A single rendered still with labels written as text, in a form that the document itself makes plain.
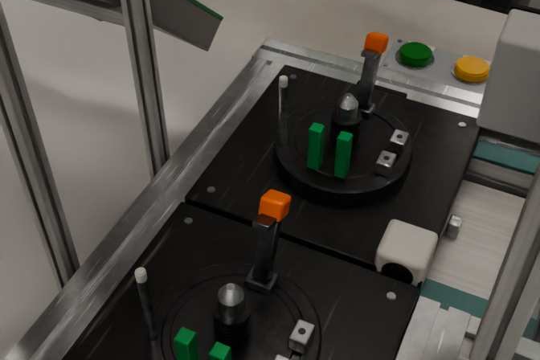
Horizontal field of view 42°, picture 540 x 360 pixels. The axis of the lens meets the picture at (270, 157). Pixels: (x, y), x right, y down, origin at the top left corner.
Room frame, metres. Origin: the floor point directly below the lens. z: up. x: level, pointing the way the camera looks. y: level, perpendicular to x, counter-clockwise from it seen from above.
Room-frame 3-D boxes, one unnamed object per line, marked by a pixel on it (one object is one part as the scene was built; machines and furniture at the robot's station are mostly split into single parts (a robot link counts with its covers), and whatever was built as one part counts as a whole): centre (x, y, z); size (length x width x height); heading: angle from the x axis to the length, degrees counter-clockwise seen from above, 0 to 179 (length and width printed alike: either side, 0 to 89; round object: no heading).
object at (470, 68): (0.69, -0.24, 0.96); 0.04 x 0.04 x 0.02
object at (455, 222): (0.47, -0.19, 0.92); 0.01 x 0.01 x 0.04; 65
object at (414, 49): (0.71, -0.18, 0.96); 0.04 x 0.04 x 0.02
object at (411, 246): (0.53, -0.07, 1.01); 0.24 x 0.24 x 0.13; 65
